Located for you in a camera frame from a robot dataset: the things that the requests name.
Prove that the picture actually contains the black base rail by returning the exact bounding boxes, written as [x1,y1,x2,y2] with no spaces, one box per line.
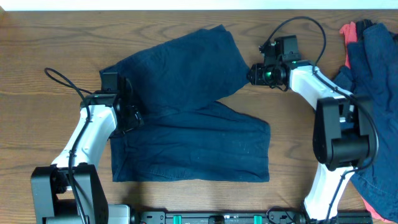
[130,208,373,224]

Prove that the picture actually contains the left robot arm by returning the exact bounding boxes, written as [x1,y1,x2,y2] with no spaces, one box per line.
[30,72,144,224]

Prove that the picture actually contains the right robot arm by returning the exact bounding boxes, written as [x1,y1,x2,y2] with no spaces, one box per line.
[247,35,379,223]

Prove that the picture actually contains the navy blue shorts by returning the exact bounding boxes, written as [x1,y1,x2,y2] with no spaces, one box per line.
[108,26,271,182]

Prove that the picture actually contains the red garment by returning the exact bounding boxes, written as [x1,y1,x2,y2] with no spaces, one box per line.
[339,21,358,68]

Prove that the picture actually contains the navy blue clothes pile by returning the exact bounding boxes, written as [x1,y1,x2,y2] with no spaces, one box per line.
[334,23,397,222]

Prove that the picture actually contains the black garment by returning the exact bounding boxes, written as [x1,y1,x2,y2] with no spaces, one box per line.
[356,19,374,40]

